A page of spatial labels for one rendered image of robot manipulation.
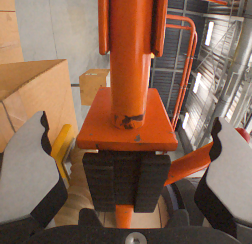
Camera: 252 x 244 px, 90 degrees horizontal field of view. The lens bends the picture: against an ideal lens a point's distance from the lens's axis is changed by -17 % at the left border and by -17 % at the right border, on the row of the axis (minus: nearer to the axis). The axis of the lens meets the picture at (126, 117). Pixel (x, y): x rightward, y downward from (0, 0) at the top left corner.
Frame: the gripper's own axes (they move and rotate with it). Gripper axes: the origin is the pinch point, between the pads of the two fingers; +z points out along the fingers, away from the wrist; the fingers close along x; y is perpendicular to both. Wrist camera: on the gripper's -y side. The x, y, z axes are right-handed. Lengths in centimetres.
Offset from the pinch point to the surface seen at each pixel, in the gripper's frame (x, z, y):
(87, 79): -51, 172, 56
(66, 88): -13.2, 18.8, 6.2
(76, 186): -6.3, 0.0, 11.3
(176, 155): 419, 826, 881
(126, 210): 0.0, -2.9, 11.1
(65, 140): -11.3, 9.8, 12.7
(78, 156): -6.7, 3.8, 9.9
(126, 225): 0.1, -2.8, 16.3
